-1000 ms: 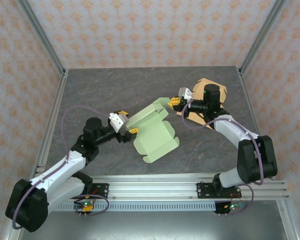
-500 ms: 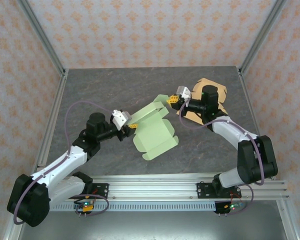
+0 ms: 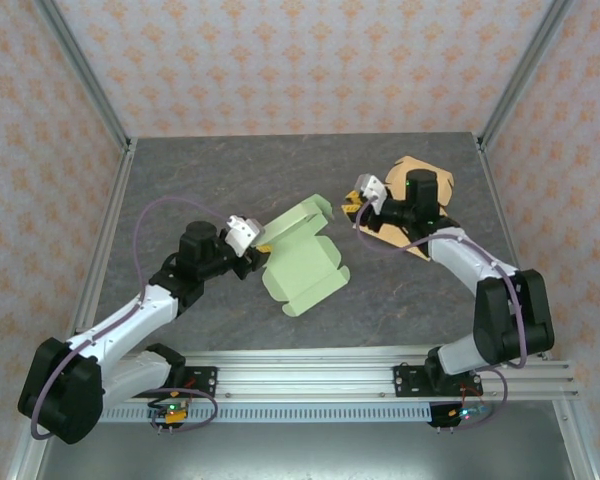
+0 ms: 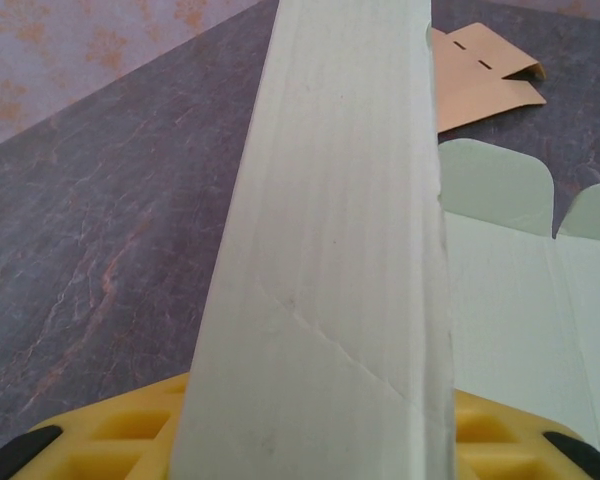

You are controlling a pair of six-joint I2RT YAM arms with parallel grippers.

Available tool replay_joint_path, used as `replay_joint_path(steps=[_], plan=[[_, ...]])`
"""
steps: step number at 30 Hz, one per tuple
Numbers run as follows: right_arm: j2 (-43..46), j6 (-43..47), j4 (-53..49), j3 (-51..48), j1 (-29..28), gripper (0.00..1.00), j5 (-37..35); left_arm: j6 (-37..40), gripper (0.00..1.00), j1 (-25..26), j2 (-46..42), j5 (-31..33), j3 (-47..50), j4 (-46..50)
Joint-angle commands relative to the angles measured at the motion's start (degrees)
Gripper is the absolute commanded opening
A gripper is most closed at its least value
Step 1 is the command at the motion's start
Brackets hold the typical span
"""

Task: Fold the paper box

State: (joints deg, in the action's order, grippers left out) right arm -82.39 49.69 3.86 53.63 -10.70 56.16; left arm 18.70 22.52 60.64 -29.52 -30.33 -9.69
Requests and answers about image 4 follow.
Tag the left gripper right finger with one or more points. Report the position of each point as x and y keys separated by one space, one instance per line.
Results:
x=510 y=445

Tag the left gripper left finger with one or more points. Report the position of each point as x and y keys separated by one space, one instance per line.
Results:
x=105 y=440

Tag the green paper box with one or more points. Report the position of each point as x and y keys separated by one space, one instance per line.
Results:
x=330 y=250

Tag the orange paper box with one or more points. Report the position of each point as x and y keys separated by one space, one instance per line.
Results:
x=480 y=75

